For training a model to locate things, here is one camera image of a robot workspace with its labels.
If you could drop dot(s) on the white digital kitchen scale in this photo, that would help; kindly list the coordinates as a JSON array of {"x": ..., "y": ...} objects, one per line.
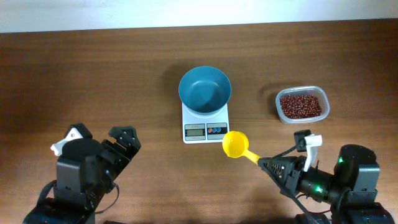
[{"x": 199, "y": 128}]

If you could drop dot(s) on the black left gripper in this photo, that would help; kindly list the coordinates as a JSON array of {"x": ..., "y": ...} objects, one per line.
[{"x": 115, "y": 153}]

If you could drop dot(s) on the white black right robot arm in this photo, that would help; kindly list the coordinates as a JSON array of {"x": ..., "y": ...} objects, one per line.
[{"x": 350, "y": 190}]

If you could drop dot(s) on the clear plastic food container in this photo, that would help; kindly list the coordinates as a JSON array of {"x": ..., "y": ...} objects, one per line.
[{"x": 303, "y": 90}]

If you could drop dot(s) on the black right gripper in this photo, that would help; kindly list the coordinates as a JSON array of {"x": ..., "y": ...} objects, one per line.
[{"x": 292, "y": 173}]

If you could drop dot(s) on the blue plastic bowl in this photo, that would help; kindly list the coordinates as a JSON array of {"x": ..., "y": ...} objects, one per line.
[{"x": 205, "y": 89}]

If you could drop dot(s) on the yellow plastic measuring scoop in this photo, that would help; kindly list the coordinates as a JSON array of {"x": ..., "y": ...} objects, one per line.
[{"x": 235, "y": 144}]

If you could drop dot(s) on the red adzuki beans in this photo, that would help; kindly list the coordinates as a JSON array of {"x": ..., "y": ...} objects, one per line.
[{"x": 300, "y": 107}]

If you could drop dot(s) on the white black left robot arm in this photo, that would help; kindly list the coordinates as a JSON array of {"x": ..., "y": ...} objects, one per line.
[{"x": 86, "y": 171}]

